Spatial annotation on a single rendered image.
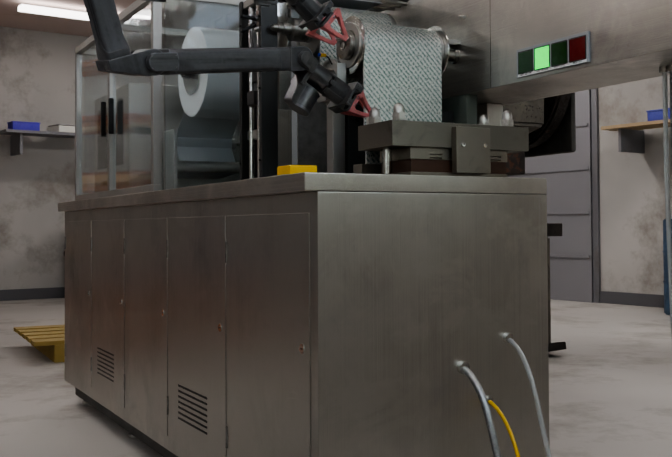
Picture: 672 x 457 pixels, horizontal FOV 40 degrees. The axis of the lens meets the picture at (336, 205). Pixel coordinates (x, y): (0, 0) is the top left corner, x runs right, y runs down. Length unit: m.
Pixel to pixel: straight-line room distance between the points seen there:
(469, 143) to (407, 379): 0.58
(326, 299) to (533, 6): 0.89
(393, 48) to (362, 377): 0.86
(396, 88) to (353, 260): 0.57
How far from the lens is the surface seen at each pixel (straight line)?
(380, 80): 2.35
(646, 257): 9.35
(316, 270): 1.95
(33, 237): 10.76
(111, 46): 1.99
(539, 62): 2.28
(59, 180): 10.86
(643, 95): 9.44
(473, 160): 2.21
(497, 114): 2.72
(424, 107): 2.41
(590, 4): 2.18
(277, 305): 2.13
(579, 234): 9.77
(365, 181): 2.00
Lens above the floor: 0.78
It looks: 1 degrees up
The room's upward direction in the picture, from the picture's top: straight up
